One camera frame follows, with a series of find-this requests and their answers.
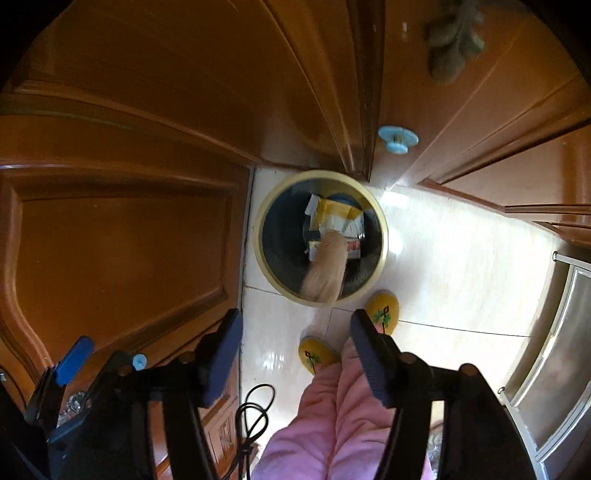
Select ornate brass cabinet handle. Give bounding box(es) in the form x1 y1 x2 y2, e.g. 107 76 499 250
425 1 485 85

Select beige bread roll trash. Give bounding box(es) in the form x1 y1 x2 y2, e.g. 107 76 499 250
301 231 349 304

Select round trash bin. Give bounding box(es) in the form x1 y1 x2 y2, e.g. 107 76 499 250
252 170 389 307

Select wooden cabinet door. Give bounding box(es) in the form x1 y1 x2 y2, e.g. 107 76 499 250
0 0 371 480
370 1 590 247

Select yellow toothpaste carton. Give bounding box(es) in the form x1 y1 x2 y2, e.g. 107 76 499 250
304 195 365 241

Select pink trousers legs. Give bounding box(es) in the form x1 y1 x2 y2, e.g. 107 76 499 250
250 336 435 480

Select right yellow slipper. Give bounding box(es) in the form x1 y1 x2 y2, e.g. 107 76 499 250
365 290 400 336

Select blue child lock knob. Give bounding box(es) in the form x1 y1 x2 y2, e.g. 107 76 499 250
378 126 419 155

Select steel appliance door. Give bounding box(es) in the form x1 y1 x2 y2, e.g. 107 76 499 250
498 252 590 479

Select wooden cabinet door right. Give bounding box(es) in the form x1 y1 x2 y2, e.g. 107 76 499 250
370 1 590 247

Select wooden cabinet door left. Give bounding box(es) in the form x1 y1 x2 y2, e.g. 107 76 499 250
0 0 371 480

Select black cable on floor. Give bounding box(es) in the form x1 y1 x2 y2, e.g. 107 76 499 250
225 383 277 480

